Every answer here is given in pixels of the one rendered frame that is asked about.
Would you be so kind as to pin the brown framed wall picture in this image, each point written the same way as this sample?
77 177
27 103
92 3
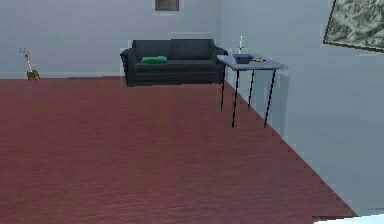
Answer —
166 4

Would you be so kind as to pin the house plant in green pot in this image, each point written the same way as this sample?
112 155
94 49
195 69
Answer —
32 74

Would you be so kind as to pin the blue box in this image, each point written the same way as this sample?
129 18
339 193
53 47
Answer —
242 58

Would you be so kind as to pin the grey table with black legs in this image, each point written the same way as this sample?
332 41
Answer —
250 65

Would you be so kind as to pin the green cushion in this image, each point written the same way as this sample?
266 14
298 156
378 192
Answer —
154 59

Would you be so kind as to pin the yellow flat object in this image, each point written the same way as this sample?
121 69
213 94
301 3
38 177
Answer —
258 60

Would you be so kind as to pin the green framed wall picture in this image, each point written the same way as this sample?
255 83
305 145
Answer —
360 23

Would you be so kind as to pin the black sofa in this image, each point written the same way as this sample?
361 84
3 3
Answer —
186 66

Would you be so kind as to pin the white candle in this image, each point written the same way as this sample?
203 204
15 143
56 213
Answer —
241 43

